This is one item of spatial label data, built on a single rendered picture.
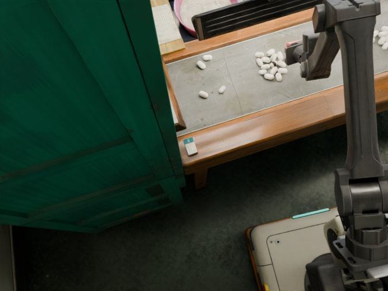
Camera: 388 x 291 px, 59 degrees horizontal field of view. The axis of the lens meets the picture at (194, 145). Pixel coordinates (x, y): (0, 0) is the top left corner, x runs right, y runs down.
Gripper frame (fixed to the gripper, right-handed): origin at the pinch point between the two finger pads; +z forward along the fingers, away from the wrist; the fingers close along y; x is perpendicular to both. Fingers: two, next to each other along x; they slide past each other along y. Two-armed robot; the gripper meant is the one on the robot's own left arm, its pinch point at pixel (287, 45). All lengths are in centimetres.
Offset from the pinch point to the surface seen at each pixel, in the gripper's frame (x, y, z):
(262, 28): -3.8, 3.7, 14.1
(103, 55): -40, 58, -75
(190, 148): 18, 47, -17
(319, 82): 15.9, -8.9, -6.2
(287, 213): 100, 3, 8
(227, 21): -20.2, 25.9, -15.9
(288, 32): 0.5, -6.9, 12.9
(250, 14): -20.4, 18.6, -15.9
